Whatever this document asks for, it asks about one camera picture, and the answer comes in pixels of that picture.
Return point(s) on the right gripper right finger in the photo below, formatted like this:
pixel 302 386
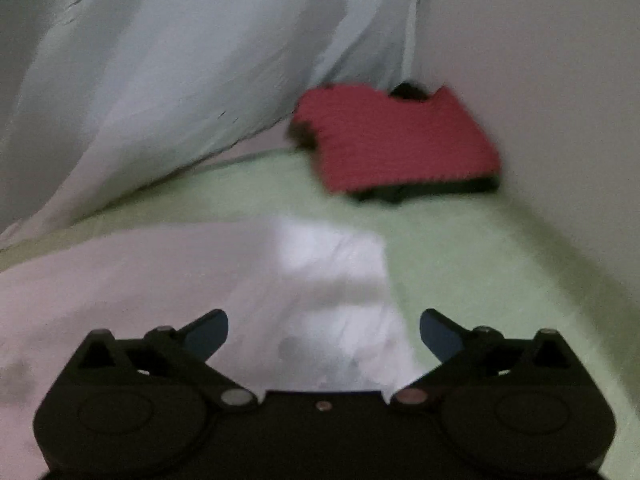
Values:
pixel 465 379

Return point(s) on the light blue carrot-print quilt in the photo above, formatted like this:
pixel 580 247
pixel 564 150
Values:
pixel 101 97

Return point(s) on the green grid bed sheet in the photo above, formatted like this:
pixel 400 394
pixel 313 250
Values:
pixel 479 259

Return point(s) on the white garment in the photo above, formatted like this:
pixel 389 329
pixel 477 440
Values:
pixel 309 303

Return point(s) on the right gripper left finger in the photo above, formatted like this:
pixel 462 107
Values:
pixel 181 381

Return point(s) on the red and black folded garment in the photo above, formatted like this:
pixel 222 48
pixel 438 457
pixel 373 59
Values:
pixel 393 146

